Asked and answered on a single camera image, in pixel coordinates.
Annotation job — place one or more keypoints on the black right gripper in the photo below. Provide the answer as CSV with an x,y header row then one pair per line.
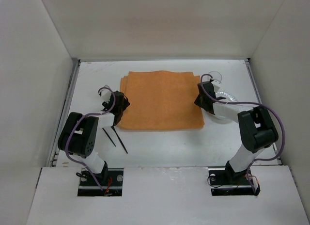
x,y
202,99

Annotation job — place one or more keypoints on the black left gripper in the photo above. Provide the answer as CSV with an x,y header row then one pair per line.
x,y
123,104

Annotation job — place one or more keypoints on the orange cloth placemat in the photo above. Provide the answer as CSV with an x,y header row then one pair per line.
x,y
161,101

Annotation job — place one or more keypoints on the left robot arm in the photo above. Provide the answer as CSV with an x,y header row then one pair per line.
x,y
77,138

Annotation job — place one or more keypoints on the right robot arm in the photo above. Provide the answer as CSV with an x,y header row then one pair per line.
x,y
256,127

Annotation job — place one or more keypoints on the white bowl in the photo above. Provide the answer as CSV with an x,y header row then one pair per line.
x,y
228,99

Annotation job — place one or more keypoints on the black plastic knife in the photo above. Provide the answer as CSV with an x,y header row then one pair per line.
x,y
121,142

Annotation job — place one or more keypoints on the clear plastic cup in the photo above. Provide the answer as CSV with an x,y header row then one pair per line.
x,y
214,75

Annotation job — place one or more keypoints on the black plastic fork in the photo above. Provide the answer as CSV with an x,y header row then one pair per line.
x,y
109,137

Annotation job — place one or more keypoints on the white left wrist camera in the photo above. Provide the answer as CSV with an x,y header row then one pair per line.
x,y
105,93

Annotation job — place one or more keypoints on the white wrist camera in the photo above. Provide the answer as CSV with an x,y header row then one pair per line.
x,y
105,93
216,84

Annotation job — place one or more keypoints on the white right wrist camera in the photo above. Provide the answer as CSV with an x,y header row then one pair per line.
x,y
216,84

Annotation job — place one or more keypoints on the right aluminium frame rail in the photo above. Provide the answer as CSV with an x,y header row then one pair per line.
x,y
251,92

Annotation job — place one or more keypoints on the aluminium frame rail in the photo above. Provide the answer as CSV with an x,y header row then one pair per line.
x,y
65,110
251,92

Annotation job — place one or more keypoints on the left aluminium frame rail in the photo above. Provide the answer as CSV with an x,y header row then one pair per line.
x,y
65,110

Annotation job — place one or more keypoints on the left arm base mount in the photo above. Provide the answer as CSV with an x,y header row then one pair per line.
x,y
111,181

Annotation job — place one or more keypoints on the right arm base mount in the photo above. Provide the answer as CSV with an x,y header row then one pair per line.
x,y
221,185

